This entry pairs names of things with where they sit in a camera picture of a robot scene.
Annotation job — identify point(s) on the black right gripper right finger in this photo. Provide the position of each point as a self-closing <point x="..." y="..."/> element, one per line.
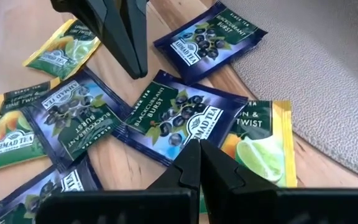
<point x="219" y="177"/>

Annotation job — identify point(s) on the blackcurrant tea packet dark blue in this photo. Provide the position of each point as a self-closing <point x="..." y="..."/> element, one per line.
<point x="210" y="40"/>
<point x="166" y="109"/>
<point x="26" y="199"/>
<point x="76" y="121"/>

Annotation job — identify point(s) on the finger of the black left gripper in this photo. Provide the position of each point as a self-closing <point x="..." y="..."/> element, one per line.
<point x="138" y="31"/>
<point x="104" y="31"/>

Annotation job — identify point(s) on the lemon lime tea packet green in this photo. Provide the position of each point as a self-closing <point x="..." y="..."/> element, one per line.
<point x="8" y="140"/>
<point x="57" y="53"/>
<point x="259" y="130"/>

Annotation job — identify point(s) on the round grey placemat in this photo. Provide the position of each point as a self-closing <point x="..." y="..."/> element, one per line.
<point x="322" y="77"/>

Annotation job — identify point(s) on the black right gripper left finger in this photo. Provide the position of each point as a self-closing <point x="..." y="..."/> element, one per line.
<point x="185" y="171"/>

